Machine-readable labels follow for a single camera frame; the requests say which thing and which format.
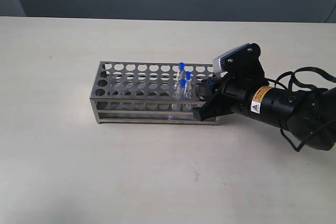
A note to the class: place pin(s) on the stainless steel test tube rack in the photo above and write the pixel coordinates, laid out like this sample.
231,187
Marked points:
140,92

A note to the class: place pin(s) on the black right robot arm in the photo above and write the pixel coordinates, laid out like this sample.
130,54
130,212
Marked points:
305,118

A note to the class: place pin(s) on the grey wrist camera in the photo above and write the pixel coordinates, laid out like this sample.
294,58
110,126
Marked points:
219,61

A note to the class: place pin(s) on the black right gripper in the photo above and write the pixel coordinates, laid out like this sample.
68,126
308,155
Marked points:
226,95

